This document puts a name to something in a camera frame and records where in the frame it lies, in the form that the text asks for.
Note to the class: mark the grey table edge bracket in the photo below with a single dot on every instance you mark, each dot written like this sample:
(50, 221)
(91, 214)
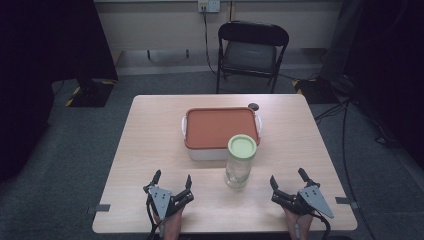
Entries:
(101, 208)
(343, 200)

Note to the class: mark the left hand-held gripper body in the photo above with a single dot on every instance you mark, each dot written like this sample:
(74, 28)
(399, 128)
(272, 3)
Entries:
(160, 200)

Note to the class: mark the person's right hand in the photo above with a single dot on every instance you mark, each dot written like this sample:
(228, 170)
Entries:
(297, 226)

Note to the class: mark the black folding chair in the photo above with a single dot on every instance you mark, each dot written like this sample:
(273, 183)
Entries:
(250, 55)

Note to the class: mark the dark curtain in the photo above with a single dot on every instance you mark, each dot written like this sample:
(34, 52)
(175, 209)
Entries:
(40, 66)
(390, 66)

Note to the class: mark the black stand base yellow stripes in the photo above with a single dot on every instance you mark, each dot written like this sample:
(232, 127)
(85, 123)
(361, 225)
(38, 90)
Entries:
(93, 95)
(316, 90)

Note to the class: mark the person's left hand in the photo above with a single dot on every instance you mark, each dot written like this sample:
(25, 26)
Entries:
(171, 225)

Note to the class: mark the white container with orange lid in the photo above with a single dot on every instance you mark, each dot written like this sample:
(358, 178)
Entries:
(210, 128)

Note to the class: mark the black round table grommet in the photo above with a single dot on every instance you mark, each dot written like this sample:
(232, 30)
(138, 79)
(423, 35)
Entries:
(253, 106)

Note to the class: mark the glass jar with green lid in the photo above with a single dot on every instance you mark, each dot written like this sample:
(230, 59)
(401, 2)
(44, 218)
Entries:
(240, 160)

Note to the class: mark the white wall power outlet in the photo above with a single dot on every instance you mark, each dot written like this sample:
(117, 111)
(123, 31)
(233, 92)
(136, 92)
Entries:
(209, 5)

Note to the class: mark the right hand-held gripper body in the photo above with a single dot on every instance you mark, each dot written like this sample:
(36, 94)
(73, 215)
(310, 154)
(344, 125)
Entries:
(311, 199)

